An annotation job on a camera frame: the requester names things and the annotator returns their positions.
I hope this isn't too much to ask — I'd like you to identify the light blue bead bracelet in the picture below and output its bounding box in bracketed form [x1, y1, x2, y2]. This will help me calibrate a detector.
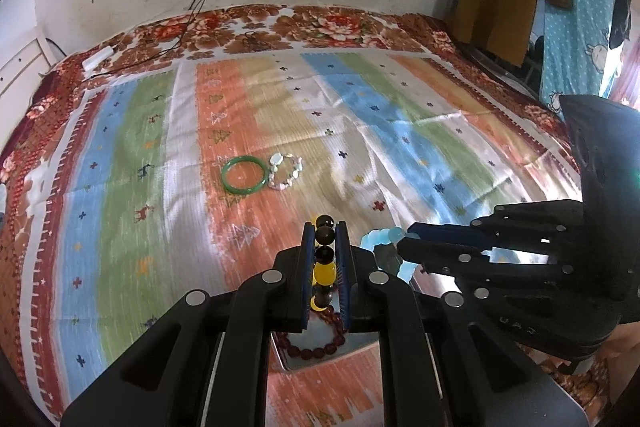
[360, 227, 416, 283]

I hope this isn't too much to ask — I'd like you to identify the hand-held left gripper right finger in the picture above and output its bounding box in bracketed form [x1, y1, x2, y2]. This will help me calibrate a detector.
[335, 221, 591, 427]

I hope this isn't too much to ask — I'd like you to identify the yellow and black bead bracelet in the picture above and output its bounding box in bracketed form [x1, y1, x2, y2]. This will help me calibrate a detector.
[307, 214, 341, 313]

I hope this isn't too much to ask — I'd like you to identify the colourful striped cloth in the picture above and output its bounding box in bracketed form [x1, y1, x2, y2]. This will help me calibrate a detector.
[17, 49, 583, 427]

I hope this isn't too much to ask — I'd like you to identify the white charger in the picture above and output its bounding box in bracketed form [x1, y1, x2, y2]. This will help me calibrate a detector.
[82, 47, 115, 70]

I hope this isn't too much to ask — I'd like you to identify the green jade bangle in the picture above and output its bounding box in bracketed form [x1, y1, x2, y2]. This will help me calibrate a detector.
[221, 155, 267, 195]

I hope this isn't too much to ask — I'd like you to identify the blue printed hanging cloth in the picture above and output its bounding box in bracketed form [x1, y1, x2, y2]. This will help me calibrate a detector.
[537, 0, 626, 118]

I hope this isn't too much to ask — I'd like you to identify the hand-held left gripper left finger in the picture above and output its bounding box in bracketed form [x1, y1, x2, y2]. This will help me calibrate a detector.
[60, 221, 316, 427]

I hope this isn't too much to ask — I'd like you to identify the red bead bracelet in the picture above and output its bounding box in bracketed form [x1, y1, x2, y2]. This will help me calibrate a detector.
[277, 307, 348, 358]

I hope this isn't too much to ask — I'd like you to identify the silver metal tin box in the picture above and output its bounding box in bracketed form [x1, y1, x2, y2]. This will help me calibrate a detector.
[270, 247, 456, 373]

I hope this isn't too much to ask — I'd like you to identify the person's right forearm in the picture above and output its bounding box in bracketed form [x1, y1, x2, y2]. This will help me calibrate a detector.
[602, 319, 640, 408]

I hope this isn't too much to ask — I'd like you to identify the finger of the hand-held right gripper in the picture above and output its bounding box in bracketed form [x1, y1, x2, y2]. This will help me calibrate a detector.
[396, 237, 626, 308]
[406, 201, 586, 268]

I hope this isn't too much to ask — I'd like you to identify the dark hanging garment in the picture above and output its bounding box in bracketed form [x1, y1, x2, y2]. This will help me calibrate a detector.
[607, 0, 637, 50]

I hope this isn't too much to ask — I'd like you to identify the white headboard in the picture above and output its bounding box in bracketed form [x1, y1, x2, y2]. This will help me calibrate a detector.
[0, 36, 68, 108]

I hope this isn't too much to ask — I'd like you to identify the white shell bracelet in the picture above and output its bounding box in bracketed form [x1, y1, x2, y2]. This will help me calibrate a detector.
[266, 153, 304, 192]

